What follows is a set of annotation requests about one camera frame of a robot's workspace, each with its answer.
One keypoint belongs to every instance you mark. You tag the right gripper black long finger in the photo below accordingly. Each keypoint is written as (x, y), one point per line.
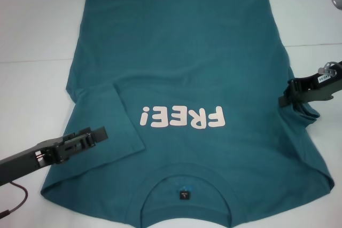
(284, 101)

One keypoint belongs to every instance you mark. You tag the left gripper black broad finger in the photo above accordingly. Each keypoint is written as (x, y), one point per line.
(100, 134)

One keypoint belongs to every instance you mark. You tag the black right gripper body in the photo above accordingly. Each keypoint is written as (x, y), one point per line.
(310, 83)

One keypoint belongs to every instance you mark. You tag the left gripper black slim finger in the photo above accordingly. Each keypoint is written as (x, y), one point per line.
(78, 134)

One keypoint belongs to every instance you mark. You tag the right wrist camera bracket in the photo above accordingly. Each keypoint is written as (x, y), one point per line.
(315, 96)

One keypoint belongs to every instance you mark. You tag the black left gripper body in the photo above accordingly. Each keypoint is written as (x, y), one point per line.
(21, 160)

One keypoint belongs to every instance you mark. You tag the teal t-shirt with FREE print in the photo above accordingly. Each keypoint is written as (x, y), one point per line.
(171, 51)

